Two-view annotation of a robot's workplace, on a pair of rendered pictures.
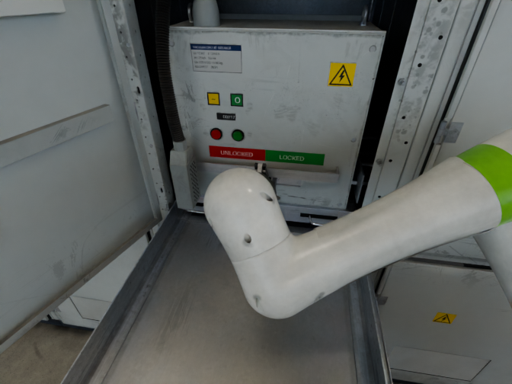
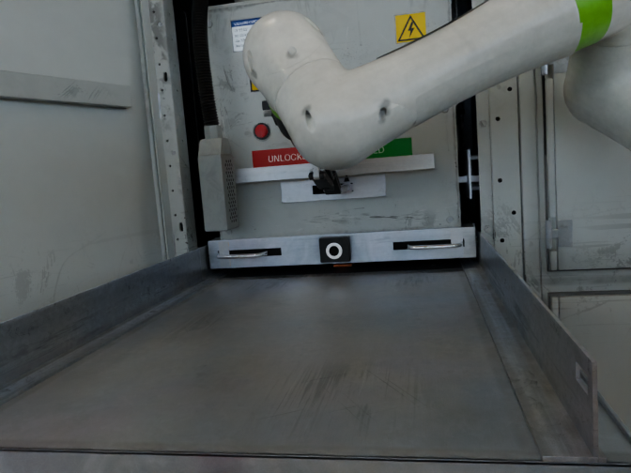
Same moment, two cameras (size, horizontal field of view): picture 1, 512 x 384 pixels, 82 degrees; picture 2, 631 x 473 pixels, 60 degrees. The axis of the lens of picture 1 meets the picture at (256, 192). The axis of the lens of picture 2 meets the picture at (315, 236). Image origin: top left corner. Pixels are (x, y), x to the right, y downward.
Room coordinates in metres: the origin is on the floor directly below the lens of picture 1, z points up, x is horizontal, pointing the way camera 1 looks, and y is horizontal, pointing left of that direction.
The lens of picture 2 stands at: (-0.39, -0.02, 1.05)
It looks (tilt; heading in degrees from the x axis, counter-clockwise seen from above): 7 degrees down; 2
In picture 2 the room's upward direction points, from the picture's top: 4 degrees counter-clockwise
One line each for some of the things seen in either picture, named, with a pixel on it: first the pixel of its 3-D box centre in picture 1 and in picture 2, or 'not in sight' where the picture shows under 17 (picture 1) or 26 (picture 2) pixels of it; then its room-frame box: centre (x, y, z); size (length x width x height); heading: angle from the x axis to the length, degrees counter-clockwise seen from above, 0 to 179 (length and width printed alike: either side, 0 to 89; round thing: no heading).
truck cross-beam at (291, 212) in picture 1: (264, 206); (337, 247); (0.73, -0.03, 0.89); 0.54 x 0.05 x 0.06; 81
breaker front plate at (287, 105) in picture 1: (265, 134); (327, 120); (0.72, -0.03, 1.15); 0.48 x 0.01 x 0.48; 81
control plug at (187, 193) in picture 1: (186, 176); (219, 184); (0.68, 0.19, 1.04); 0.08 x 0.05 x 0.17; 171
